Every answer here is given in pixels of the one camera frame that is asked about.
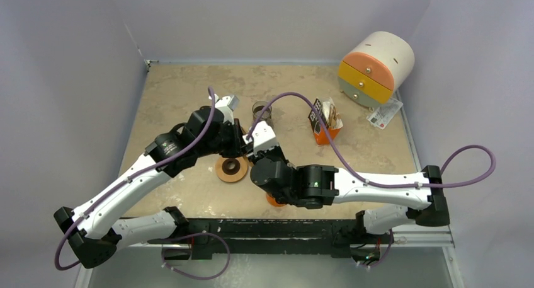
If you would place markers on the grey glass carafe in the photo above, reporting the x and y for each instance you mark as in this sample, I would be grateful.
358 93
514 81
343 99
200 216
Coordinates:
262 113

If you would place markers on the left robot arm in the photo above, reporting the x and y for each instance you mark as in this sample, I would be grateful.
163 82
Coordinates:
97 229

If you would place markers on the paper leaflet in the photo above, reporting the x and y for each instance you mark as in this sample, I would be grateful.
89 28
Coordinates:
381 116

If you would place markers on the light bamboo dripper stand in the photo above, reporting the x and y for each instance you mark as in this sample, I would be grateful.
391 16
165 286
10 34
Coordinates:
231 170

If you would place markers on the coffee paper filter box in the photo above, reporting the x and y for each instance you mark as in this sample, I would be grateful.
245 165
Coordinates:
326 119

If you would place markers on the round drawer organizer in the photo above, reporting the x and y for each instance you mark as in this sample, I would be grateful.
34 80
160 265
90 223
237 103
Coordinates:
373 71

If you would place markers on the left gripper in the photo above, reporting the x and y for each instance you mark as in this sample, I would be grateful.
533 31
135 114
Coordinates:
237 147

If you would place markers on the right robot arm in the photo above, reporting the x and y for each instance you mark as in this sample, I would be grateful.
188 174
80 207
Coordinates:
413 197

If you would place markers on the orange glass carafe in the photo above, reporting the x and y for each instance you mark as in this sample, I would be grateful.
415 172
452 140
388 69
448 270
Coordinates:
272 201

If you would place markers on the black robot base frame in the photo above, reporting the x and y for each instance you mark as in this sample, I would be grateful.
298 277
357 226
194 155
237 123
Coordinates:
338 238

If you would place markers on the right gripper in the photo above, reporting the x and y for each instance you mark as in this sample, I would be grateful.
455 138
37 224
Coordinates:
256 154

